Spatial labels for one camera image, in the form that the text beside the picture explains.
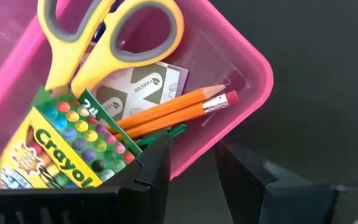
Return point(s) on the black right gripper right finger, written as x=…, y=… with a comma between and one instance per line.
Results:
x=244, y=193

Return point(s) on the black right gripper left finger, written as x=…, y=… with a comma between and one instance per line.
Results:
x=151, y=186

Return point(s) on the green pen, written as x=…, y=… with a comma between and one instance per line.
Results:
x=160, y=135

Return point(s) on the orange pencil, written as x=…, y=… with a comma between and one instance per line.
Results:
x=172, y=105
x=179, y=117

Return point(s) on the yellow green crayon box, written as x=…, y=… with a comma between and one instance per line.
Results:
x=67, y=146

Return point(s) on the white grey sticky notes pack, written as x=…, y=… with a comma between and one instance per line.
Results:
x=141, y=90

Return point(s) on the yellow grey scissors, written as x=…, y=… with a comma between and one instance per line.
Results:
x=104, y=59

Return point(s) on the pink plastic pencil box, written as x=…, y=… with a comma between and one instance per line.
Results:
x=228, y=56

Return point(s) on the black table mat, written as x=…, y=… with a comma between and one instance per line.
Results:
x=322, y=93

